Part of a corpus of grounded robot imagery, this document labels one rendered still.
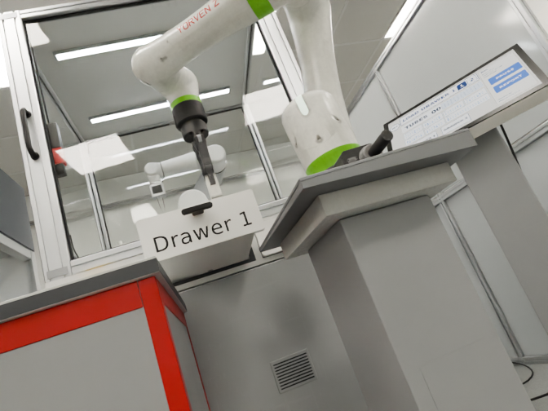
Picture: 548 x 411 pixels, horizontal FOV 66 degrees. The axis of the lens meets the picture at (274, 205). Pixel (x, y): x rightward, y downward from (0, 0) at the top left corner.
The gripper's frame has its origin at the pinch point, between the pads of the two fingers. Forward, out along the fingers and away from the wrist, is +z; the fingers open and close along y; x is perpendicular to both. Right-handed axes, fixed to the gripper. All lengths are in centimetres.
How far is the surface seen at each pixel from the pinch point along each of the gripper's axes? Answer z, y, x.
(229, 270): 19.0, -22.8, -1.0
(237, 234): 17.7, 10.9, 0.8
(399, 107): -68, -118, 146
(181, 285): 18.7, -22.8, -16.2
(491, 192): 24, -9, 86
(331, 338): 49, -23, 22
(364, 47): -179, -202, 200
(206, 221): 12.3, 10.9, -5.3
